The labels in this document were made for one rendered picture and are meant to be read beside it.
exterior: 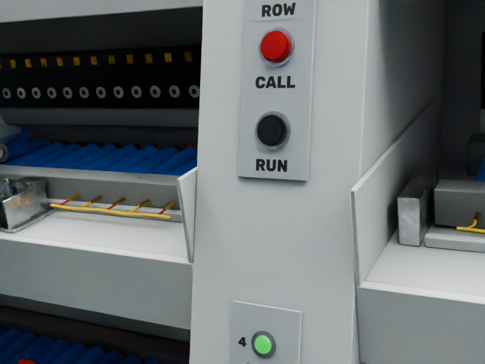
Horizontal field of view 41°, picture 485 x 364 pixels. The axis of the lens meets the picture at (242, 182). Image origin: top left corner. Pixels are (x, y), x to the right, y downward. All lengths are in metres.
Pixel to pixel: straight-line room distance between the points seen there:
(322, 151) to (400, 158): 0.07
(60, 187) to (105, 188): 0.04
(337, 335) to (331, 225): 0.05
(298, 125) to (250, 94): 0.03
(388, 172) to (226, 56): 0.11
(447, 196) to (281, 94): 0.11
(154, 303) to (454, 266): 0.17
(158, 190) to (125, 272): 0.06
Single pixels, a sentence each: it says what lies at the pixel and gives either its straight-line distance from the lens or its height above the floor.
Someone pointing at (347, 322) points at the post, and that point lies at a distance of 0.33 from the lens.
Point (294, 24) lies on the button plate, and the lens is 0.34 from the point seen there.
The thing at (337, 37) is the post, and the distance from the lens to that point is 0.33.
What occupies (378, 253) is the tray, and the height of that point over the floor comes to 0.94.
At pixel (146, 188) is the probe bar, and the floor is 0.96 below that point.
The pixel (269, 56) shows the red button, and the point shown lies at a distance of 0.34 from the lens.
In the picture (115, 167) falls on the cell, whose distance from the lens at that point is 0.50.
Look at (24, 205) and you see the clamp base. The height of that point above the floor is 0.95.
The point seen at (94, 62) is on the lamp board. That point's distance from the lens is 0.62.
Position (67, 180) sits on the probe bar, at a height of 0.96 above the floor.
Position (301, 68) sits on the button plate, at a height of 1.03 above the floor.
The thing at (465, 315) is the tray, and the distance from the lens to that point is 0.32.
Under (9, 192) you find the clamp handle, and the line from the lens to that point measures 0.47.
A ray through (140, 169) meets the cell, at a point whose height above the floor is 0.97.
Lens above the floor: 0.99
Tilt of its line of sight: 2 degrees down
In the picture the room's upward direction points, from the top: 2 degrees clockwise
